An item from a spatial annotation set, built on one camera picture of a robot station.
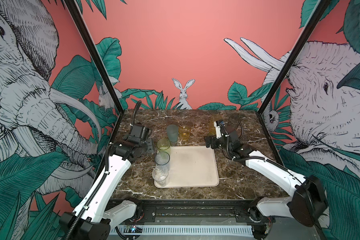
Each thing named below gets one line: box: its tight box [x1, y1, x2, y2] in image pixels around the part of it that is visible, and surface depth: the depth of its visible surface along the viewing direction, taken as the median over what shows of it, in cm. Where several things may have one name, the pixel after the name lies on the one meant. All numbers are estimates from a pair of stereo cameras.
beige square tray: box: [154, 145, 220, 188], surface depth 92 cm
